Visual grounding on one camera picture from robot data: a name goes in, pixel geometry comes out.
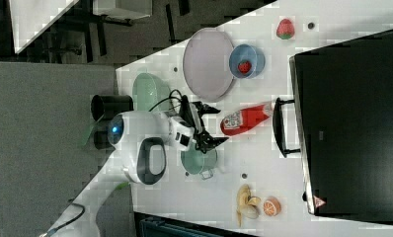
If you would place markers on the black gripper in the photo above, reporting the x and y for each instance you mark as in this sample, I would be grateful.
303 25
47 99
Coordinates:
192 113

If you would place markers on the red ketchup bottle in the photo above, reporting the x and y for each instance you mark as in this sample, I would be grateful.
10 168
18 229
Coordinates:
246 119

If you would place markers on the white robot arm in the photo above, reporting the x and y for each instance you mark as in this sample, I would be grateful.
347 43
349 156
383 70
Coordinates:
140 140

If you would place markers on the black toaster oven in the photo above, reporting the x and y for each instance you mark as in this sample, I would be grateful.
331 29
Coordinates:
343 100

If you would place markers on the lilac oval plate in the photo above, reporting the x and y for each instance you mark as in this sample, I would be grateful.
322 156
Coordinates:
205 64

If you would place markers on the strawberry in blue bowl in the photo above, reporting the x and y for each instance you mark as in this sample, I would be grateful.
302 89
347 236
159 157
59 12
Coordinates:
244 66

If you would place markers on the green colander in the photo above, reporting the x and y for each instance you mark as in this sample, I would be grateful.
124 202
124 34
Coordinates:
148 90

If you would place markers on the blue bowl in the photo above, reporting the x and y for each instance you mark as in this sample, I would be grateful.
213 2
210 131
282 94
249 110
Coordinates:
248 52

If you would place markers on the peeled toy banana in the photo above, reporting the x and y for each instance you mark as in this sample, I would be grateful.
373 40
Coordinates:
246 204

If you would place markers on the toy orange half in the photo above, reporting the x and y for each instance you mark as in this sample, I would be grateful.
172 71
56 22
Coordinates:
271 206

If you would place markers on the green cylinder object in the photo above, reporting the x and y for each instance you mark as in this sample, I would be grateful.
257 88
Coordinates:
122 185

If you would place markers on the green slotted spatula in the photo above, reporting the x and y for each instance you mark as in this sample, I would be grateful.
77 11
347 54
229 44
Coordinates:
87 133

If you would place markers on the strawberry on table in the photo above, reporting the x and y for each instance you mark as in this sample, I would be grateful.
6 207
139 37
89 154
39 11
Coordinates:
285 29

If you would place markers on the white side table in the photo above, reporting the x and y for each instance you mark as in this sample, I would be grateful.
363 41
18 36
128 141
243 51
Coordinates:
30 18

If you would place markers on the green cup with handle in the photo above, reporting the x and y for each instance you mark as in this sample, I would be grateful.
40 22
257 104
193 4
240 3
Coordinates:
196 162

